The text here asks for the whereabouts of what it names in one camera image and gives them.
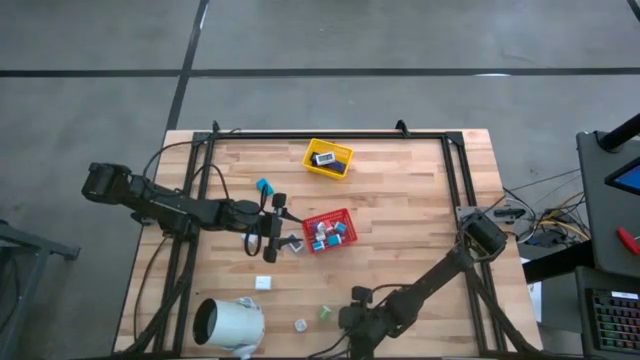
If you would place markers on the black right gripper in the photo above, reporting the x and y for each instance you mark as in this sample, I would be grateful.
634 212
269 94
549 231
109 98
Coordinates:
362 325

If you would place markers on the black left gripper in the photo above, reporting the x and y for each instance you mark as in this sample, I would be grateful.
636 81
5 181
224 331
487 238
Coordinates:
272 227

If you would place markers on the white digital timer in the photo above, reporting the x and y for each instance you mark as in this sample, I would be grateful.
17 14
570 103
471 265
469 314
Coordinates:
325 158
297 247

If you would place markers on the green white wall charger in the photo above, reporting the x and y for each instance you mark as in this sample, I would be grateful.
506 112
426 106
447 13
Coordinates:
325 313

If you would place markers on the red plastic basket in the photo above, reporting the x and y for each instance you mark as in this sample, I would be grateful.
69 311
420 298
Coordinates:
351 235

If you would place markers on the yellow plastic basket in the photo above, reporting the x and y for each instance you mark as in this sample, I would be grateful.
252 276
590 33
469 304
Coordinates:
322 172

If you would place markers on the navy blue rectangular box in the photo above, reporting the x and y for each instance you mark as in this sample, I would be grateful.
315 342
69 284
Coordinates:
340 167

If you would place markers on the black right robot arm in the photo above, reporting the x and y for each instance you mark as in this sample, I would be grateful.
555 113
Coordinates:
435 280

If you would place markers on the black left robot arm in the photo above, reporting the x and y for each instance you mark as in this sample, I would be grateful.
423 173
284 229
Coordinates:
165 205

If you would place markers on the teal rectangular block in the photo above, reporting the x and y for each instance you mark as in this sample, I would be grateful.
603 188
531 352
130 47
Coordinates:
265 186

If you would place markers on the white square box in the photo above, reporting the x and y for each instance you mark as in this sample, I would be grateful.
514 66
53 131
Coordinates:
263 282

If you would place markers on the white cylindrical device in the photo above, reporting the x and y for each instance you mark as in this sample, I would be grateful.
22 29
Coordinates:
235 325

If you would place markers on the white paper sheet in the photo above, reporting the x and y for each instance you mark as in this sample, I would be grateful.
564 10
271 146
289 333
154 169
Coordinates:
535 300

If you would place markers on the black crossbar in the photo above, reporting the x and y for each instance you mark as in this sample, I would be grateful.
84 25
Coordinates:
555 262

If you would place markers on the dark grey cart shelf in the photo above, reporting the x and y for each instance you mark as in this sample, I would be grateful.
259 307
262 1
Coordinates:
582 300

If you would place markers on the backlit keyboard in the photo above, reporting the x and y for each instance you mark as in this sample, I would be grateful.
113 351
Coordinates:
617 320

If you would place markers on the grey metal rack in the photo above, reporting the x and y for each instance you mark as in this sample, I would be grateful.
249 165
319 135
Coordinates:
30 245

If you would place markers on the dark grey side cart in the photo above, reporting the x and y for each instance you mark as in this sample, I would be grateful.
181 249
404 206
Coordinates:
600 210

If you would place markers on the blue screen tablet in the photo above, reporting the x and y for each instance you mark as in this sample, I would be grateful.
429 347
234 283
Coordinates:
627 177

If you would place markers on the black pole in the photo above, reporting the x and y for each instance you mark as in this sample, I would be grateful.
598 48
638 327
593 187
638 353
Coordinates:
620 134

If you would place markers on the black frame clamp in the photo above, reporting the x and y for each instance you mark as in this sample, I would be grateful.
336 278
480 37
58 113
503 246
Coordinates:
216 126
401 127

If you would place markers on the grey metal base plate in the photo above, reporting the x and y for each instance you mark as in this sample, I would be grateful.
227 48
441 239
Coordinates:
470 212

